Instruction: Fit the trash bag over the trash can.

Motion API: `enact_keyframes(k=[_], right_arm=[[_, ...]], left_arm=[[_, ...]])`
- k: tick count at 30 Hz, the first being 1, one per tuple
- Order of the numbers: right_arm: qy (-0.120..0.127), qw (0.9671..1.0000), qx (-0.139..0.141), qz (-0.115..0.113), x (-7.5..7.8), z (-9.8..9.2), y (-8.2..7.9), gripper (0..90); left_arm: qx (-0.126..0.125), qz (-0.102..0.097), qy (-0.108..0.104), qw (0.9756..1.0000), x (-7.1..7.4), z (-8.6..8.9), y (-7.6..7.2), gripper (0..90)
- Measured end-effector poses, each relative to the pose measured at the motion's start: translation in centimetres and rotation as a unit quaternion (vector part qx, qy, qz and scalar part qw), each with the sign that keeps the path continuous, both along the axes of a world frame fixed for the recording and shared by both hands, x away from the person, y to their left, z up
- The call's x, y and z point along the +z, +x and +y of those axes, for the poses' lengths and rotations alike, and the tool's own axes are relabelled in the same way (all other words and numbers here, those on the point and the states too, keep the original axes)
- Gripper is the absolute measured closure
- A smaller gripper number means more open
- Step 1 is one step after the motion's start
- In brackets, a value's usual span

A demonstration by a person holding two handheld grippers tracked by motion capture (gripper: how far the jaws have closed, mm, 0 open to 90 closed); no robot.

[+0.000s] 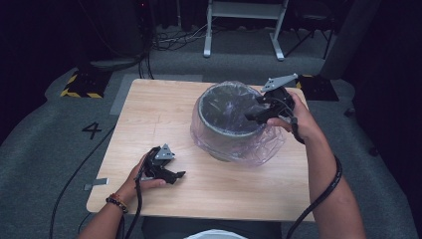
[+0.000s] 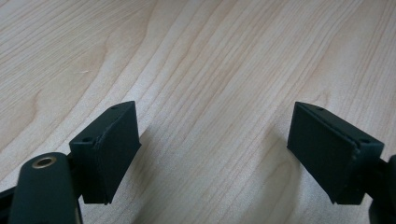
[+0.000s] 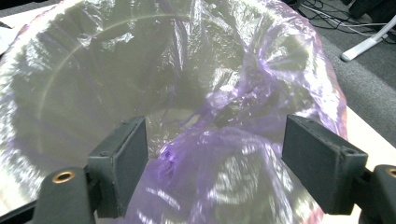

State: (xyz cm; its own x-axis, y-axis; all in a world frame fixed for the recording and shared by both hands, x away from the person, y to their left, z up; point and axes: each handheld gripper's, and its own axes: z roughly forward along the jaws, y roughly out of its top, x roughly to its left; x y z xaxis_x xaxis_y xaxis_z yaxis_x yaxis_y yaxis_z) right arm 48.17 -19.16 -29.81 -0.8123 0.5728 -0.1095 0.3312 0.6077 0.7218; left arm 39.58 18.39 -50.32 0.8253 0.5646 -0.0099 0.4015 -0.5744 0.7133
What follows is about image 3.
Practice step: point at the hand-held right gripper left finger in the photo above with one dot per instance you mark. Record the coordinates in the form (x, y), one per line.
(124, 161)

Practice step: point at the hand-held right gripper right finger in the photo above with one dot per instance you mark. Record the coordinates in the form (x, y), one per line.
(323, 165)

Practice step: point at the green plastic bucket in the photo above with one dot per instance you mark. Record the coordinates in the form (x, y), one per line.
(81, 93)

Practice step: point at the purple translucent plastic bag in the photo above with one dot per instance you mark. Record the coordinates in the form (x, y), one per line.
(233, 174)

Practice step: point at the white metal table frame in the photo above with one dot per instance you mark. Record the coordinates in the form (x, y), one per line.
(367, 43)

